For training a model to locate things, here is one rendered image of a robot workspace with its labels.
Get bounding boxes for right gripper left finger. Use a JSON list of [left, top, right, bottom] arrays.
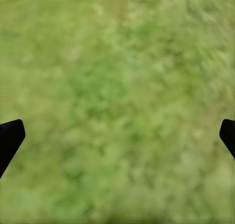
[[0, 119, 25, 178]]

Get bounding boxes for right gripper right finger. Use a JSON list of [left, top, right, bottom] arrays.
[[219, 119, 235, 158]]

